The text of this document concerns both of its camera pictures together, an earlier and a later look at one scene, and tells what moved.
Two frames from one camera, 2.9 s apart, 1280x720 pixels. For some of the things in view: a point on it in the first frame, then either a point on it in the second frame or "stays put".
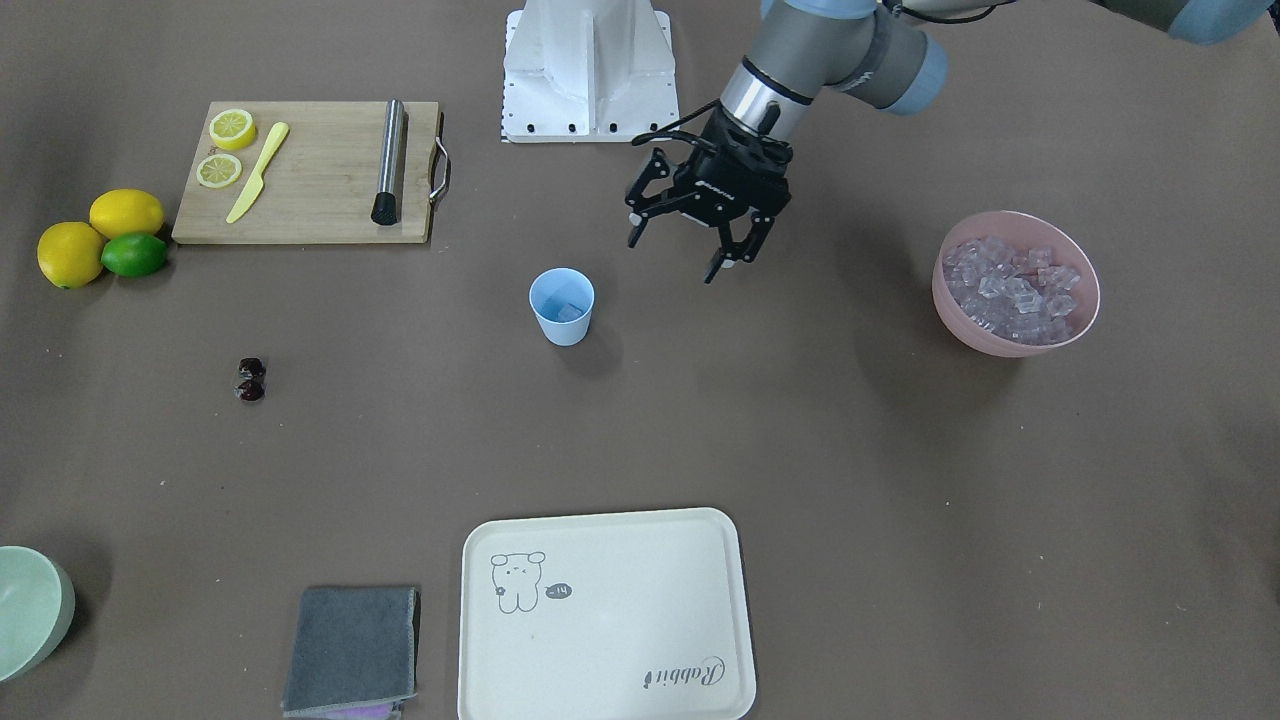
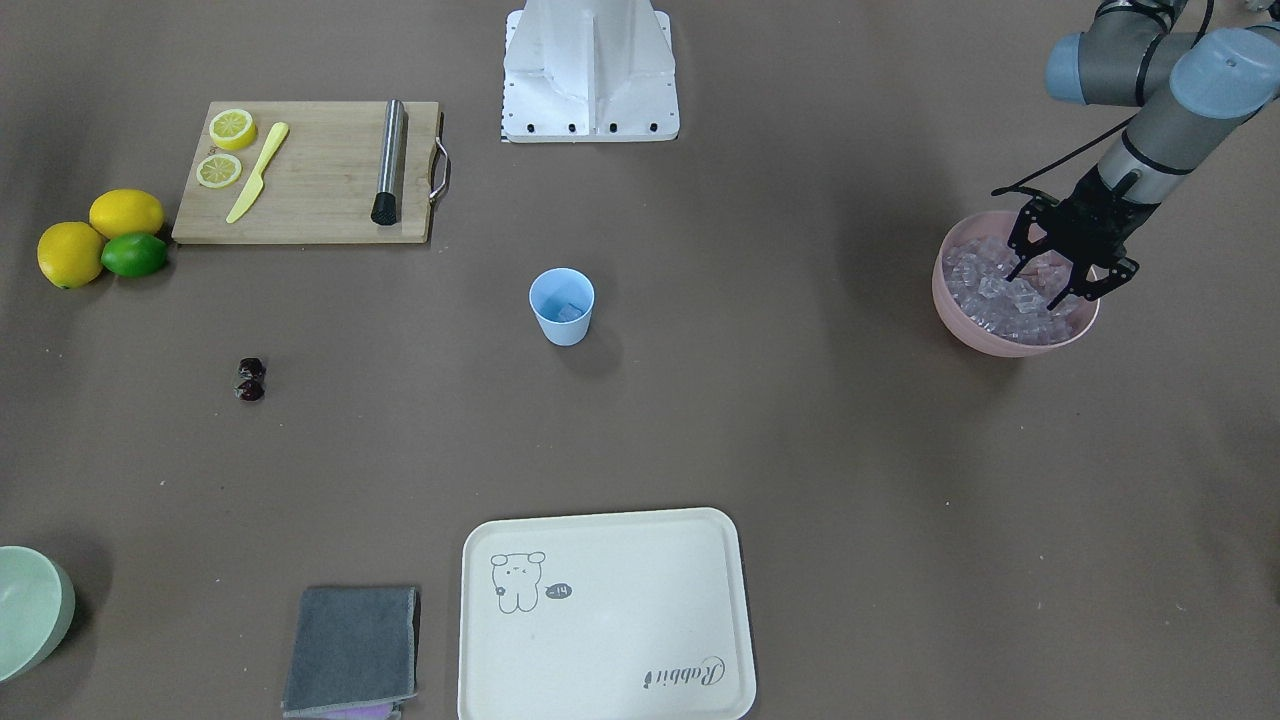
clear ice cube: x=569 y=312 stays put
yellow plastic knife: x=281 y=134 stays put
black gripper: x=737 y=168 to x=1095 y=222
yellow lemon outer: x=70 y=254 stays put
